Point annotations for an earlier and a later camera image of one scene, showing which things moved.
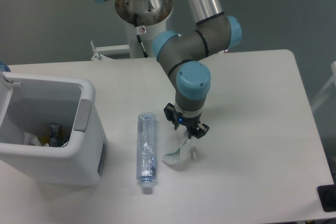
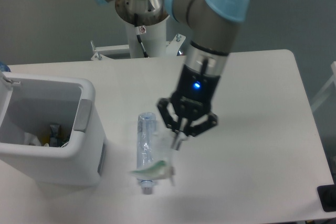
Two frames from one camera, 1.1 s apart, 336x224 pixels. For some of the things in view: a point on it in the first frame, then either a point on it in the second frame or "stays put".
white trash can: [29, 104] stays put
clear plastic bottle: [146, 150] stays put
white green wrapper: [186, 150] -> [163, 167]
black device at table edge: [327, 194] stays put
